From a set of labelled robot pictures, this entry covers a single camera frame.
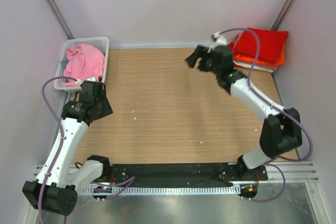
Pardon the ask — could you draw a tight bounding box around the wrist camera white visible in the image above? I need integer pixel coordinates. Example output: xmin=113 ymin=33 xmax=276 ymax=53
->
xmin=207 ymin=32 xmax=228 ymax=53
xmin=75 ymin=77 xmax=96 ymax=86

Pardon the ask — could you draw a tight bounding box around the right corner aluminium post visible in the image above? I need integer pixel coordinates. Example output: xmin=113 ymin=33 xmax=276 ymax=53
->
xmin=268 ymin=0 xmax=312 ymax=34

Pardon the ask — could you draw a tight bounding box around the aluminium rail frame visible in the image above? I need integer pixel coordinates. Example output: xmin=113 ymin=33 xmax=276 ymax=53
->
xmin=30 ymin=161 xmax=320 ymax=186

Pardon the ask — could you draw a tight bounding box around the red folded t shirt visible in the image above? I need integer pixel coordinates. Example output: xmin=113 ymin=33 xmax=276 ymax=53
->
xmin=228 ymin=42 xmax=236 ymax=51

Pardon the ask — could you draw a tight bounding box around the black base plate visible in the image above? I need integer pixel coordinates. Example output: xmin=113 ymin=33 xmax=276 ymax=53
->
xmin=111 ymin=163 xmax=268 ymax=188

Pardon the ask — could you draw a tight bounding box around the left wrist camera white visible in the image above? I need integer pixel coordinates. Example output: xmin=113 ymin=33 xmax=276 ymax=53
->
xmin=75 ymin=77 xmax=96 ymax=86

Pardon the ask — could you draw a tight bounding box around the white slotted cable duct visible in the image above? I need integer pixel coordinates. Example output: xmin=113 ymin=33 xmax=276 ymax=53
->
xmin=80 ymin=185 xmax=241 ymax=197

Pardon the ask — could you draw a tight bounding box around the left corner aluminium post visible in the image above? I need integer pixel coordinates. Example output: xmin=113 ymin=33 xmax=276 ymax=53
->
xmin=46 ymin=0 xmax=74 ymax=39

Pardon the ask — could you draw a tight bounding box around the corner aluminium post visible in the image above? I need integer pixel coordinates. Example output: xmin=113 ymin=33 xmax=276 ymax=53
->
xmin=268 ymin=0 xmax=312 ymax=34
xmin=46 ymin=0 xmax=74 ymax=39

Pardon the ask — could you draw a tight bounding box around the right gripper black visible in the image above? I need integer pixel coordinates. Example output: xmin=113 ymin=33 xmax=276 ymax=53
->
xmin=187 ymin=45 xmax=223 ymax=76

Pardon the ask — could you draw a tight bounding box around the red t shirt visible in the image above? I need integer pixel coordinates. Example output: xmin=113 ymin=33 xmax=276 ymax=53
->
xmin=232 ymin=27 xmax=289 ymax=65
xmin=228 ymin=42 xmax=236 ymax=51

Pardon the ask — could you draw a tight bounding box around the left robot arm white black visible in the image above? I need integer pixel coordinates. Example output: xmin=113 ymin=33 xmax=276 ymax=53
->
xmin=23 ymin=80 xmax=113 ymax=216

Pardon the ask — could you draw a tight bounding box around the white plastic basket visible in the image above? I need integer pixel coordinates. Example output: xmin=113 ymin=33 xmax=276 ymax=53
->
xmin=54 ymin=37 xmax=109 ymax=93

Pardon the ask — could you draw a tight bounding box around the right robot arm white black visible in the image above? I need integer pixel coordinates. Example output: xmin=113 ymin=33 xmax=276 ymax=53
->
xmin=185 ymin=45 xmax=302 ymax=180

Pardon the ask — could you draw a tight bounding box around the orange folded t shirt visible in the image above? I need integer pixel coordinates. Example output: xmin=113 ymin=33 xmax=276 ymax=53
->
xmin=233 ymin=47 xmax=285 ymax=66

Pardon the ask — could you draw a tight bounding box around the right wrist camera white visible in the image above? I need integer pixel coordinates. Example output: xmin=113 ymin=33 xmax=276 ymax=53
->
xmin=207 ymin=32 xmax=228 ymax=53

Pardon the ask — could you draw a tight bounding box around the white folded t shirt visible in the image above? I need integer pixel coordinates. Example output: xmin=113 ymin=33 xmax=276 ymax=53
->
xmin=232 ymin=60 xmax=274 ymax=73

